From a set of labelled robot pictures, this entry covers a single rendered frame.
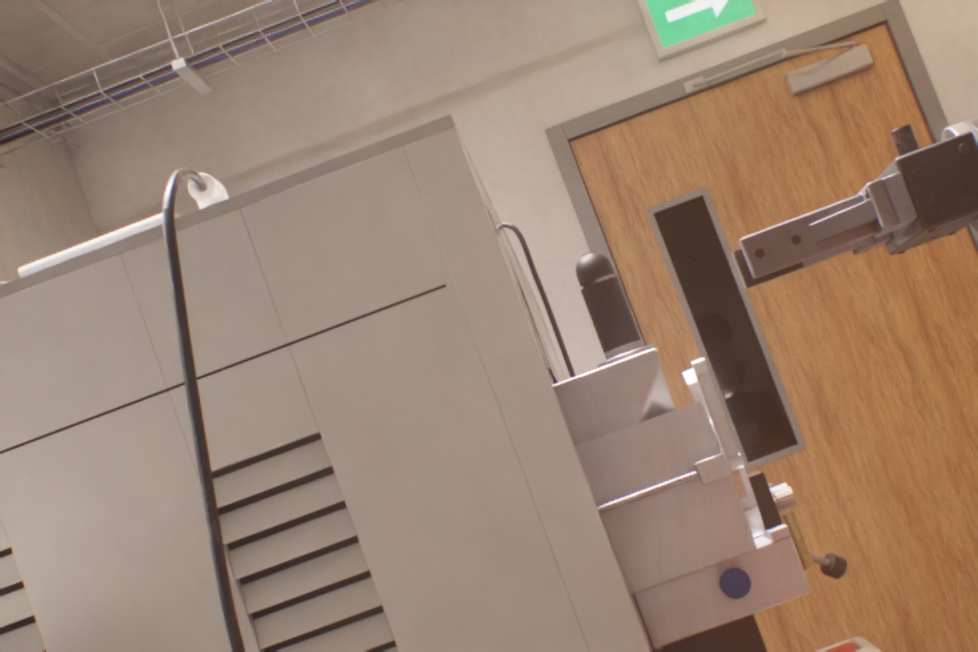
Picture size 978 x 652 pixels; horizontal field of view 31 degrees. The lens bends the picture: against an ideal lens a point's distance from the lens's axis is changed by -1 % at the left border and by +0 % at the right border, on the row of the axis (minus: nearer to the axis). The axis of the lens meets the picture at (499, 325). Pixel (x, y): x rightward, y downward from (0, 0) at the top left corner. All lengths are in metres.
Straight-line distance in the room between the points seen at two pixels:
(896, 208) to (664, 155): 3.94
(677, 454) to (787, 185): 3.97
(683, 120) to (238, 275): 4.11
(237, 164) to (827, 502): 1.93
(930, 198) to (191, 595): 0.49
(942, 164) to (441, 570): 0.40
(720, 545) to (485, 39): 4.07
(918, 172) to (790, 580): 0.26
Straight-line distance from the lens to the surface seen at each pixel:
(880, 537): 4.99
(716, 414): 1.06
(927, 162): 1.09
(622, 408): 1.08
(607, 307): 1.12
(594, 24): 5.07
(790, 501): 1.11
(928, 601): 5.03
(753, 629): 1.10
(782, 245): 1.10
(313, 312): 0.95
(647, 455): 1.07
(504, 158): 5.00
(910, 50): 5.11
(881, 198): 1.08
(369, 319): 0.94
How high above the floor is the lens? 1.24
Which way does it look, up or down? 5 degrees up
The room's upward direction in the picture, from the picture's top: 20 degrees counter-clockwise
